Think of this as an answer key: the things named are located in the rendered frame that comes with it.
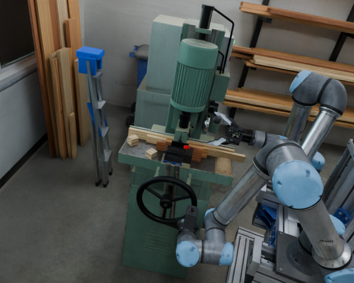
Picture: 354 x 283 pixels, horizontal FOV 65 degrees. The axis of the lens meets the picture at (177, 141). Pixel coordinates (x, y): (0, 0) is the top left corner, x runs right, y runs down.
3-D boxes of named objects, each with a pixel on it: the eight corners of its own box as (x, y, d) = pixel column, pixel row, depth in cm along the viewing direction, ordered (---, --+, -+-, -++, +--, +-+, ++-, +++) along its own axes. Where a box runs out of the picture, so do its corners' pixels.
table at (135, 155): (110, 172, 135) (111, 163, 132) (128, 142, 162) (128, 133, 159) (231, 199, 134) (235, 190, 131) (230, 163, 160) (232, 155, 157)
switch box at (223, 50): (216, 65, 155) (223, 36, 147) (216, 61, 164) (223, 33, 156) (227, 67, 155) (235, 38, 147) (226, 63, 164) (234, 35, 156)
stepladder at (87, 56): (90, 186, 247) (72, 52, 186) (98, 169, 268) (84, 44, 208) (108, 188, 247) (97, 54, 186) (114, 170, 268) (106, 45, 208)
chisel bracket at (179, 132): (172, 144, 147) (175, 129, 143) (176, 131, 159) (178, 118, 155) (186, 146, 147) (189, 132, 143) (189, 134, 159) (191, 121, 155)
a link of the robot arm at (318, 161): (312, 184, 142) (323, 163, 135) (287, 171, 149) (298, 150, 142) (320, 176, 150) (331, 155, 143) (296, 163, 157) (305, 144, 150)
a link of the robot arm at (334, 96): (360, 92, 119) (300, 189, 125) (334, 83, 125) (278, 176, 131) (361, 83, 109) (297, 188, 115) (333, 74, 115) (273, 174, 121)
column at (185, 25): (162, 142, 175) (181, 22, 138) (167, 127, 194) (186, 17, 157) (196, 150, 174) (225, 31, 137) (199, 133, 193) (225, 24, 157)
